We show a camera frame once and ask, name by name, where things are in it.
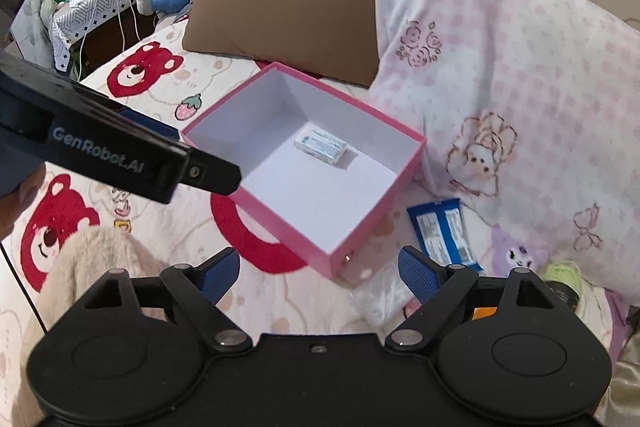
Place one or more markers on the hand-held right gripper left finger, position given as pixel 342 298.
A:
pixel 220 276

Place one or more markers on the person's left hand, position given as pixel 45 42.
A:
pixel 32 187

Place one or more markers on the beige fluffy cloth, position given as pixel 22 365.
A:
pixel 95 252

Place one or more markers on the pink cardboard box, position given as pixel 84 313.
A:
pixel 280 227

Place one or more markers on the orange ball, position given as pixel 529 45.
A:
pixel 484 313

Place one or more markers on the green yarn skein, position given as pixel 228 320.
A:
pixel 562 274

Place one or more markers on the desk with patterned cloth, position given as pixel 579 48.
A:
pixel 95 4

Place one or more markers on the purple plush toy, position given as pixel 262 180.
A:
pixel 515 252

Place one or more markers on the blue foil packet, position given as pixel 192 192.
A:
pixel 440 232

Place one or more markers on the pink checked fleece blanket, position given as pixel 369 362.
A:
pixel 525 82

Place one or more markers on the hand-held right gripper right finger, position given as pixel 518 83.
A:
pixel 417 279

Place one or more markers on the gold satin curtain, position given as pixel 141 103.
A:
pixel 622 387

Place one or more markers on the clear plastic bag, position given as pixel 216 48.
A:
pixel 380 294

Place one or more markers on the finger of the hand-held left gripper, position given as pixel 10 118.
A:
pixel 150 124
pixel 215 174

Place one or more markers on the small white printed carton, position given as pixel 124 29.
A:
pixel 322 146

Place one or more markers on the brown pillow with cloud patch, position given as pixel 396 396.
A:
pixel 270 7

